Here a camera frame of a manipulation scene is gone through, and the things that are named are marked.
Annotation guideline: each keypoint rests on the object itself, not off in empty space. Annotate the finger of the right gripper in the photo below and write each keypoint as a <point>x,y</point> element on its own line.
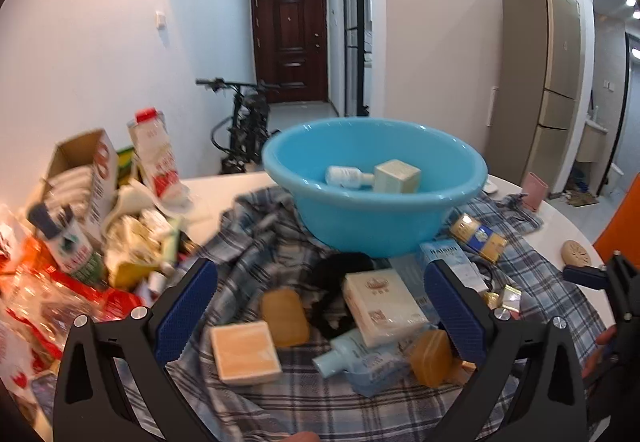
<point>589,277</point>

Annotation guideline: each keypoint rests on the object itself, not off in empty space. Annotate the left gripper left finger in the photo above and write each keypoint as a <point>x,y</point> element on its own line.
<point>90,402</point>

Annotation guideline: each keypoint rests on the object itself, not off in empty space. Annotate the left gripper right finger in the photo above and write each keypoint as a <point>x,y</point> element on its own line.
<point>549,403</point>

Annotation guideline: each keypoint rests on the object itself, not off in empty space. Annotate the amber soap case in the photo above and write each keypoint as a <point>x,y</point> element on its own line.
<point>431,358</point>

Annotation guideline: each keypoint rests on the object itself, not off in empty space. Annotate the beige cube box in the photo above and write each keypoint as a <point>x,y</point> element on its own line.
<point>244,354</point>

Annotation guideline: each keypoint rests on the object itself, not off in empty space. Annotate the white cigarette box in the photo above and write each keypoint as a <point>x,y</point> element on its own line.
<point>382,306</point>

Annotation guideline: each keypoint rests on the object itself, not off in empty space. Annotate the beige printed square box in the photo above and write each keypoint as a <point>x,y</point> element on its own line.
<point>396,177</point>

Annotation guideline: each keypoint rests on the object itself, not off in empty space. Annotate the white lotion bottle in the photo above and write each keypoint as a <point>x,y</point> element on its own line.
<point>348,178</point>

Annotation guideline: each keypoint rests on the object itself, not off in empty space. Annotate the round beige perforated disc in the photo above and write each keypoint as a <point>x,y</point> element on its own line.
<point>574,254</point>

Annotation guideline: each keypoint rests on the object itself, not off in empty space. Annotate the orange chair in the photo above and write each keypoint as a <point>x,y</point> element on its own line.
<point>622,234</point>

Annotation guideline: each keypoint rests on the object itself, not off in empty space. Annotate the gold foil candies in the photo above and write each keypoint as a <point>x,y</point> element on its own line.
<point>508,298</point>

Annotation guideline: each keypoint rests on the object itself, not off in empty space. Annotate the pink phone holder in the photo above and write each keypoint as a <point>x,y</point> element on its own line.
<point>534,191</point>

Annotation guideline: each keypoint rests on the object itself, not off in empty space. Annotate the blue gold cigarette pack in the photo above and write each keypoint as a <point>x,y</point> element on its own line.
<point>480,238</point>

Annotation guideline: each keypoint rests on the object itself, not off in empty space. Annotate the red white snack bags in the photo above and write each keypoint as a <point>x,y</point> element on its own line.
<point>41,302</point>

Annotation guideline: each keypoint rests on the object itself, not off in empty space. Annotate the white remote control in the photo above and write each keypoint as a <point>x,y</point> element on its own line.
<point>490,188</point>

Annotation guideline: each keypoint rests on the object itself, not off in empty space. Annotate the light blue carton box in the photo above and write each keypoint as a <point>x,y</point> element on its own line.
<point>411,269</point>

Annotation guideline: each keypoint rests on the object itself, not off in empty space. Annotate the green label water bottle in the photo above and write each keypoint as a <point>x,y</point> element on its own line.
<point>68,244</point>

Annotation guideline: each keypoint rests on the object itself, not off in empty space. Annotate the crumpled white yellow wrappers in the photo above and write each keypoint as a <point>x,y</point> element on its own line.
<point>144,239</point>

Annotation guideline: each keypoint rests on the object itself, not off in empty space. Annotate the light blue tube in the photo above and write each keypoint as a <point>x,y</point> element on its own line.
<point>369,371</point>

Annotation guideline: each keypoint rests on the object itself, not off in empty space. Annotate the beige refrigerator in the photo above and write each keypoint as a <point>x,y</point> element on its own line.
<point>538,89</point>

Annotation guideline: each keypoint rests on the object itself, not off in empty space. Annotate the amber soap bar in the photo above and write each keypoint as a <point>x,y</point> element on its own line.
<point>284,313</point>

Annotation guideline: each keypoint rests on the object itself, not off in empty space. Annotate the blue plastic basin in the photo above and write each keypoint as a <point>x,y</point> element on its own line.
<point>377,224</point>

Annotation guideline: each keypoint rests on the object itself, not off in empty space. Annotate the blue plaid cloth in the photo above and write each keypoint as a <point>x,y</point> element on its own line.
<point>261,244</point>

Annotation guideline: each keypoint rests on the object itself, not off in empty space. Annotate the open cardboard sachet box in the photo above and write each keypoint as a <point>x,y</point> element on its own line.
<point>82,174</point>

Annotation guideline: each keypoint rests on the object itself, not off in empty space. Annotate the black round object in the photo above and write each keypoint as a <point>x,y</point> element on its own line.
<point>328,276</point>

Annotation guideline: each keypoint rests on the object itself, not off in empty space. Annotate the red cap milk bottle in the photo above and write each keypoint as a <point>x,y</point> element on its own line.
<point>155,156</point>

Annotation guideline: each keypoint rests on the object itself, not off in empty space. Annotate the black bicycle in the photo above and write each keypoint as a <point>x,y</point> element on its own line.
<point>242,135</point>

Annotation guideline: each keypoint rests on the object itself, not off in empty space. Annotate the dark red door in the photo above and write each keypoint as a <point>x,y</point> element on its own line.
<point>291,49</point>

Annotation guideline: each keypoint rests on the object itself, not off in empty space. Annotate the white wall switch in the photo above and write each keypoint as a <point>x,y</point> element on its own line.
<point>160,20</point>

